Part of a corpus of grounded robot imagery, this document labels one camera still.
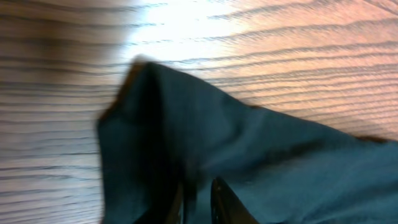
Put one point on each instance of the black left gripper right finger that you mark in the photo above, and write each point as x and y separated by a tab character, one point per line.
226	207

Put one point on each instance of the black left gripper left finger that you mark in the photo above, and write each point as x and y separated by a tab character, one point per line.
169	212

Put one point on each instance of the black t-shirt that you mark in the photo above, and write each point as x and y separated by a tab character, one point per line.
167	127

